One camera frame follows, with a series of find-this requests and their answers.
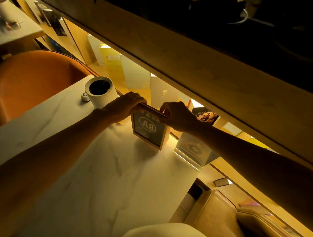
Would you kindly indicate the person's left hand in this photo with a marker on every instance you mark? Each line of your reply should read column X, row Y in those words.
column 119, row 107

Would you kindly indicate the person's right hand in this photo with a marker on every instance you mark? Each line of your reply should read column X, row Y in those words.
column 181, row 118

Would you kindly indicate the person's left fingers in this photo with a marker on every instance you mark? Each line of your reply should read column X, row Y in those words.
column 139, row 100

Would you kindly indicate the person's right fingers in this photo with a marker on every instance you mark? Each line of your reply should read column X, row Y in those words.
column 165, row 109

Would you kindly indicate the wooden framed table sign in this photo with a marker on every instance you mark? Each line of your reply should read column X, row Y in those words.
column 149, row 129

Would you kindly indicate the person's left forearm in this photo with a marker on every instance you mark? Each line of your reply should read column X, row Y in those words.
column 49, row 158

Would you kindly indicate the person's right forearm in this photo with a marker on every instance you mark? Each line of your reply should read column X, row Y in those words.
column 256, row 166

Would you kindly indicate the grey book with portrait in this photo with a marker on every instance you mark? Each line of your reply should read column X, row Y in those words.
column 162, row 92

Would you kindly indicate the cream white book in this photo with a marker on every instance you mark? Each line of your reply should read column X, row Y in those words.
column 135, row 73

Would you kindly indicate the white book with orange spine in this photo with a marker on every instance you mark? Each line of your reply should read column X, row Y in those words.
column 194, row 103

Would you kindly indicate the white cylindrical container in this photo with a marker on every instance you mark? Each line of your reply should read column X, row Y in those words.
column 100, row 91

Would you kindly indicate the dark book with picture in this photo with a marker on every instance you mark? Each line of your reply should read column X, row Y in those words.
column 206, row 115

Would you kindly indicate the clear acrylic sign stand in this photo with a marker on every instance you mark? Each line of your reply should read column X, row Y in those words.
column 195, row 151

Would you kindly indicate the small white round device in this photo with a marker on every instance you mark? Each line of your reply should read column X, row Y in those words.
column 85, row 97

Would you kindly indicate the long wooden shelf board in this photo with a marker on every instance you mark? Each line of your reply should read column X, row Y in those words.
column 195, row 63

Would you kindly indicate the white thin book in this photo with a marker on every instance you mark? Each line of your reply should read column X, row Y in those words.
column 95, row 50

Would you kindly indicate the pale book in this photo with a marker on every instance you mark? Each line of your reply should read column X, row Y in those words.
column 231, row 128

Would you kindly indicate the yellow flat book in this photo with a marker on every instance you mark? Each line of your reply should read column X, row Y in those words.
column 258, row 143

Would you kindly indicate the orange leather chair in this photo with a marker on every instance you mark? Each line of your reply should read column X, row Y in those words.
column 36, row 80

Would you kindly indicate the dark cover magazine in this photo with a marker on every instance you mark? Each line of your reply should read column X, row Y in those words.
column 55, row 22

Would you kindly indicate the tan leather seat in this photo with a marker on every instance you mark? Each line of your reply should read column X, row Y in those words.
column 225, row 214

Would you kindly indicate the person's white clothing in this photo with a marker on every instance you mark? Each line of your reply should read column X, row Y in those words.
column 163, row 230

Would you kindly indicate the white side table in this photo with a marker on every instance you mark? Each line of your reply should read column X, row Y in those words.
column 22, row 30

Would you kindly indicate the white vase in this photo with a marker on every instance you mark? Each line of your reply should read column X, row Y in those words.
column 7, row 11

